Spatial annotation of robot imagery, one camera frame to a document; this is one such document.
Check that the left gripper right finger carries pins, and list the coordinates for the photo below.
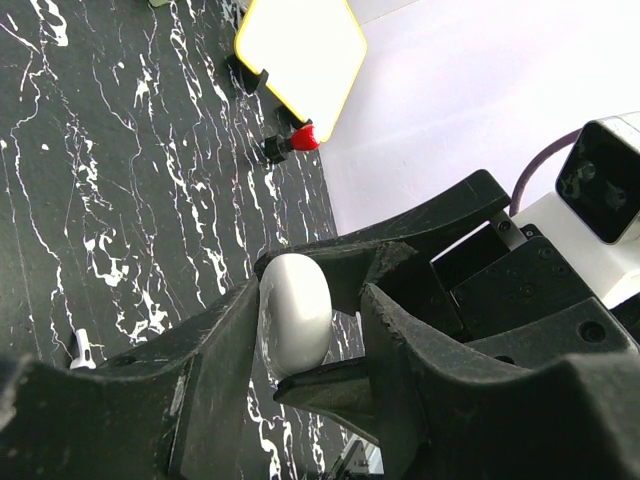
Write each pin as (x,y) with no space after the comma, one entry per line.
(446,411)

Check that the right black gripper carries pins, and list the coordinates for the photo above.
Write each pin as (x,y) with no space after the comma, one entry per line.
(514,296)

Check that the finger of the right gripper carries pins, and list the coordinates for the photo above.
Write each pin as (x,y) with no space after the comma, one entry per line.
(347,392)

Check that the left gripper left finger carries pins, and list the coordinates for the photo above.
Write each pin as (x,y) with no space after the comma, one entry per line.
(171,408)

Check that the red emergency stop button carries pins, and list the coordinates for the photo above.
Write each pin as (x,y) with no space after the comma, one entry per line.
(277,148)

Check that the whiteboard with yellow frame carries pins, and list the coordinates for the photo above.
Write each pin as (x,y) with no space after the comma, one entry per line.
(311,51)

